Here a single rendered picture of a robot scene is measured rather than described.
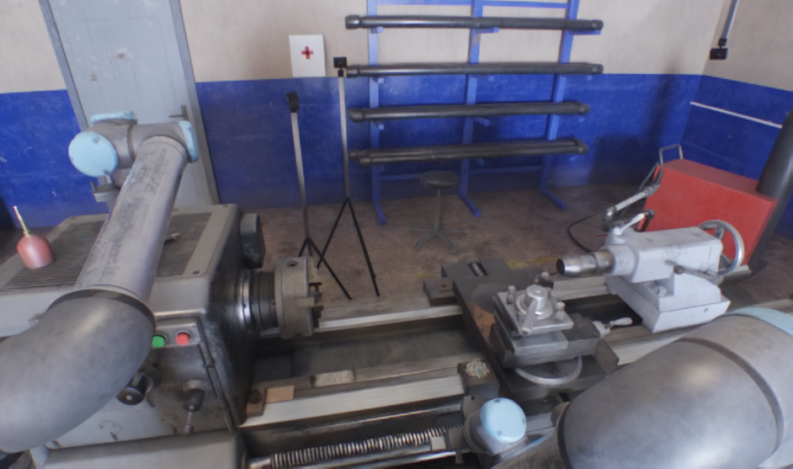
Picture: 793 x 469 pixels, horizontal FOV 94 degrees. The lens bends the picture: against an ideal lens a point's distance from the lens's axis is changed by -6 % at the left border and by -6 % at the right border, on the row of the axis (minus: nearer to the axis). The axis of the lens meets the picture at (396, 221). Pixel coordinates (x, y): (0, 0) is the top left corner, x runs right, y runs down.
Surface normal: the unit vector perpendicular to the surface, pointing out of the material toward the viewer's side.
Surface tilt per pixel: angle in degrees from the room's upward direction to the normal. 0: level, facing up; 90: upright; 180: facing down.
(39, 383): 57
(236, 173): 90
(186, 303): 45
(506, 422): 19
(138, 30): 90
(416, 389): 36
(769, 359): 15
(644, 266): 85
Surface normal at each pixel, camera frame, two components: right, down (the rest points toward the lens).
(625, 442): -0.67, -0.28
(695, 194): -0.86, 0.24
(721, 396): -0.22, -0.59
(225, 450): 0.10, -0.51
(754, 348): 0.04, -0.84
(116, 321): 0.77, -0.46
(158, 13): 0.18, 0.46
